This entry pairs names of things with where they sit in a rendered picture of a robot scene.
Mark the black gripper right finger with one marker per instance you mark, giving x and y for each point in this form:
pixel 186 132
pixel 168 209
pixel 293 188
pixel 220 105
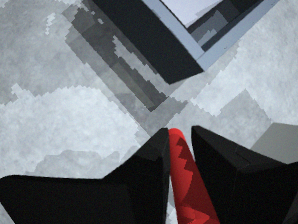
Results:
pixel 245 187

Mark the red peg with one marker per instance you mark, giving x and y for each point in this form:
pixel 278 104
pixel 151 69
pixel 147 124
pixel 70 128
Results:
pixel 193 205

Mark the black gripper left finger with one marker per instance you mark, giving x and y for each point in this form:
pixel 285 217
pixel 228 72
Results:
pixel 134 193

